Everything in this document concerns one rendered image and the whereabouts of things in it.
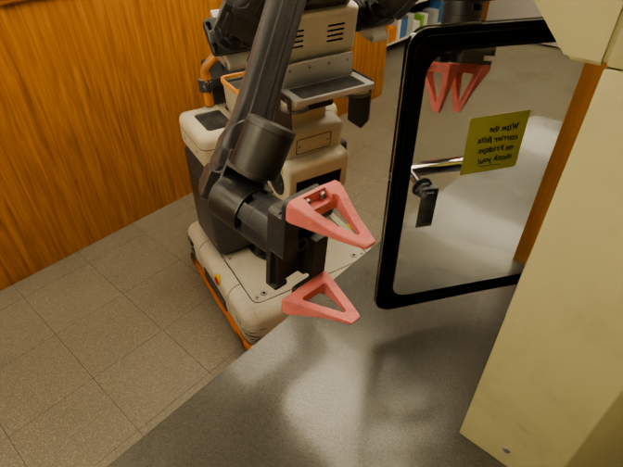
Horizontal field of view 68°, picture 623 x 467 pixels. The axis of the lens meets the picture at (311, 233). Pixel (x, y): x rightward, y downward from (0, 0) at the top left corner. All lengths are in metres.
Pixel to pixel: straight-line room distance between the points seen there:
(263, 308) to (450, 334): 1.00
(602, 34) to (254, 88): 0.40
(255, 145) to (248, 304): 1.22
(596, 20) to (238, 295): 1.51
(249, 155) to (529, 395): 0.39
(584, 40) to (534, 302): 0.23
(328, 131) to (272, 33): 0.81
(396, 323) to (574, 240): 0.40
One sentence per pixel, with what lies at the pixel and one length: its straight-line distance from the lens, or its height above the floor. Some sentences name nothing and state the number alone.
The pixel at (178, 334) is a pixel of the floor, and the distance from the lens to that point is 2.01.
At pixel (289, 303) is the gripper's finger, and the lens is 0.49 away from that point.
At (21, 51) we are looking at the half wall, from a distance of 2.18.
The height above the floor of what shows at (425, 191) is 1.21.
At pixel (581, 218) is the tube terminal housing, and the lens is 0.41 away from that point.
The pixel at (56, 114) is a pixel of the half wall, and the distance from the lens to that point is 2.27.
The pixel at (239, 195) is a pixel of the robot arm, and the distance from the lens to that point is 0.51.
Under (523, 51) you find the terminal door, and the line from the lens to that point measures 0.56.
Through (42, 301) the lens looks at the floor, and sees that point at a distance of 2.37.
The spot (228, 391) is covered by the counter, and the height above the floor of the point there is 0.94.
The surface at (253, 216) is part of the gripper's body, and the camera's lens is 0.49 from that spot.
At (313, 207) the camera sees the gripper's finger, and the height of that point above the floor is 1.27.
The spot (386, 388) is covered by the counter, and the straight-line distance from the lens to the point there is 0.69.
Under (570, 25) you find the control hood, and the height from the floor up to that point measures 1.43.
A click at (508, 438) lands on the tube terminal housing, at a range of 0.63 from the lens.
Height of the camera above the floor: 1.52
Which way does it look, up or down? 39 degrees down
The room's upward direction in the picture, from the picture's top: straight up
